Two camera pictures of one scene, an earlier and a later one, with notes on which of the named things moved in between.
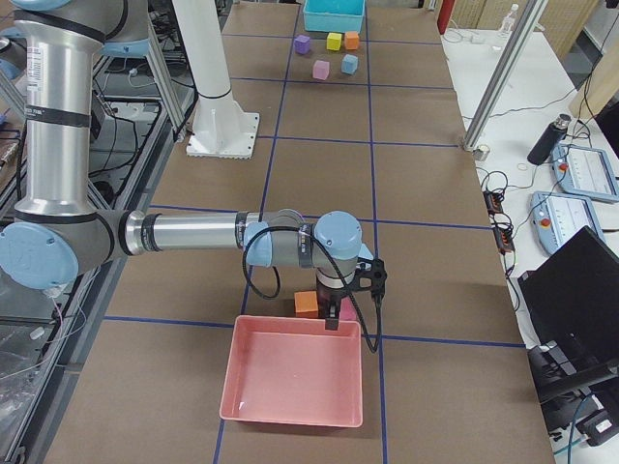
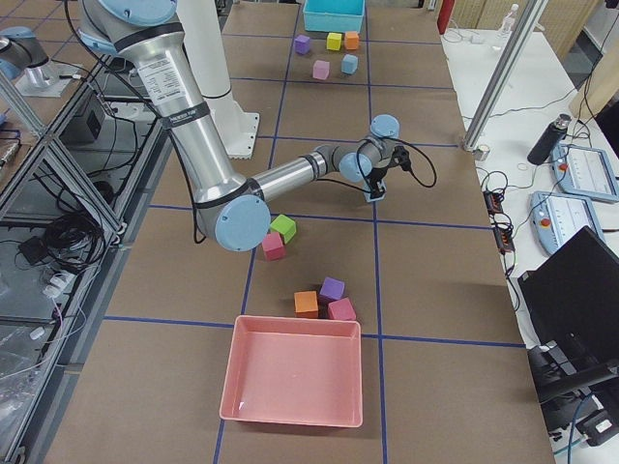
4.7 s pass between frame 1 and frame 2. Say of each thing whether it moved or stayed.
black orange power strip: stayed
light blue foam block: stayed
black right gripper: moved
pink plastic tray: stayed
